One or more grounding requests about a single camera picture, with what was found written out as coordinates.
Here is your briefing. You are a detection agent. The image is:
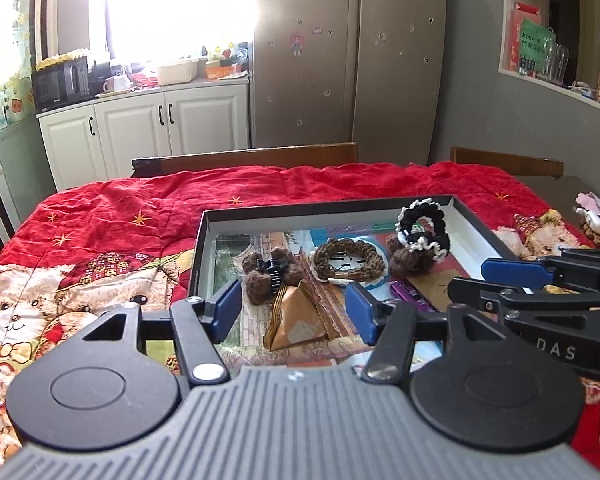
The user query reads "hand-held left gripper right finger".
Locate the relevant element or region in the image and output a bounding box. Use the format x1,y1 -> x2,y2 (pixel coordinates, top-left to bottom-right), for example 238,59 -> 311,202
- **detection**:
345,284 -> 518,386

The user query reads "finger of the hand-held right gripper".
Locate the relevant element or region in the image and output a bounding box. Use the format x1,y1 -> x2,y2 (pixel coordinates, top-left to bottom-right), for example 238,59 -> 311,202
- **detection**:
447,276 -> 600,319
481,249 -> 600,291

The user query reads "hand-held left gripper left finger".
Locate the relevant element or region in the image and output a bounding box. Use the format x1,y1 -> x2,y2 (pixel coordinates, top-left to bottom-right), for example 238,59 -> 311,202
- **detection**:
77,279 -> 243,387

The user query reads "brown fuzzy hair claw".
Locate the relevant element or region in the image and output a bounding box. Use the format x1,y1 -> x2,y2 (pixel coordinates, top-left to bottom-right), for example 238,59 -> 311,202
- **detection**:
386,232 -> 431,278
241,247 -> 303,306

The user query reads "purple sachet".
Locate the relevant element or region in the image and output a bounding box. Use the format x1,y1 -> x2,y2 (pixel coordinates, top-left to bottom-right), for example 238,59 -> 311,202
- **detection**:
389,280 -> 438,313

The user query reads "brown crochet scrunchie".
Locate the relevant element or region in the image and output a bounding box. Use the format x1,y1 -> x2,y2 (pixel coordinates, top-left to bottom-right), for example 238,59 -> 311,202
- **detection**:
310,241 -> 391,286

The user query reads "brown pyramid packet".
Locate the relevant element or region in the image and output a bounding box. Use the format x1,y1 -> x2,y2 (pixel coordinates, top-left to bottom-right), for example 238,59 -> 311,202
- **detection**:
262,280 -> 351,350

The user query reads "black white-trimmed scrunchie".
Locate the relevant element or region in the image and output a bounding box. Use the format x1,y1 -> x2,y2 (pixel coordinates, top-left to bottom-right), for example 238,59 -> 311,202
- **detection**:
396,200 -> 452,262

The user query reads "black shallow box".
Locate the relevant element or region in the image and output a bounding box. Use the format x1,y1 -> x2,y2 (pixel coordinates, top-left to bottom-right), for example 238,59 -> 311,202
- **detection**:
187,195 -> 523,367

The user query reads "printed picture sheet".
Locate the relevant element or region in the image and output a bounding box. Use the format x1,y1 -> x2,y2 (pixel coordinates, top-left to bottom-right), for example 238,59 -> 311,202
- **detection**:
211,230 -> 451,367

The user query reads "wooden chair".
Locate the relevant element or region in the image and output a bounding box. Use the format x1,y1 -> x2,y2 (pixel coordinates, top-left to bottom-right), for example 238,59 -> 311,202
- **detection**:
131,142 -> 359,178
450,146 -> 565,181

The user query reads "red printed blanket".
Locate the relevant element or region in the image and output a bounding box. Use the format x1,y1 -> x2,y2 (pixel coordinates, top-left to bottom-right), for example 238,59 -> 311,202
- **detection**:
0,161 -> 600,471

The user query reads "white kitchen cabinet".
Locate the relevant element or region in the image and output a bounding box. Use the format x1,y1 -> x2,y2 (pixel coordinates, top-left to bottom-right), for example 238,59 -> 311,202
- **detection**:
36,80 -> 251,192

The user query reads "clear drinking glass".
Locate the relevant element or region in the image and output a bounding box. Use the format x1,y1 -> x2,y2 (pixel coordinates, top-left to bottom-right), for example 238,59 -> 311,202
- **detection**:
545,35 -> 561,82
557,42 -> 572,84

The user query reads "green paper sign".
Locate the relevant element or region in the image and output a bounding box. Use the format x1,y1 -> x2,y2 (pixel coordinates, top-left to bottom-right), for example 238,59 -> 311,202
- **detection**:
517,19 -> 556,73

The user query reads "black framed glass door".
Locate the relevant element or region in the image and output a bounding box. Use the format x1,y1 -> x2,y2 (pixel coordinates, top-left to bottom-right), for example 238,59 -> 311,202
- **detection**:
0,130 -> 21,253

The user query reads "orange box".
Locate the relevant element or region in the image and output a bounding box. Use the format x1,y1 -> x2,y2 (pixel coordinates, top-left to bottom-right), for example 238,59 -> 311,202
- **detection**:
205,62 -> 248,81

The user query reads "white plastic basin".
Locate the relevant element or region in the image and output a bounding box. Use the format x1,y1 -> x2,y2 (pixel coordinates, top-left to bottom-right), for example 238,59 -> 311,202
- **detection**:
156,58 -> 200,86

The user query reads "pale kitchen base cabinet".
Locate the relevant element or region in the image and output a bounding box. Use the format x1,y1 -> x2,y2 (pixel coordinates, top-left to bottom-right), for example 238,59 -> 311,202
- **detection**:
0,120 -> 56,241

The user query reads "white mug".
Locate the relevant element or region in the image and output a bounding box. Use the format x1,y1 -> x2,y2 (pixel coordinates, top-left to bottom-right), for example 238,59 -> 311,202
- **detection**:
102,74 -> 133,93

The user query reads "silver refrigerator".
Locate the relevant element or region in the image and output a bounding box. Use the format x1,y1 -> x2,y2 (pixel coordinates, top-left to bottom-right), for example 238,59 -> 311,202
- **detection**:
250,0 -> 448,161

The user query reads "red gift bag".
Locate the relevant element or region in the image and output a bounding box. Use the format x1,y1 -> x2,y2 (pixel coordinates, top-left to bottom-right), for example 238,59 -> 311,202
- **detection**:
507,1 -> 543,73

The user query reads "black microwave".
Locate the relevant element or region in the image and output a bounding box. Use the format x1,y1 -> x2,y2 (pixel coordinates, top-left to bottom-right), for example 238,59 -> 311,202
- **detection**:
31,56 -> 93,111

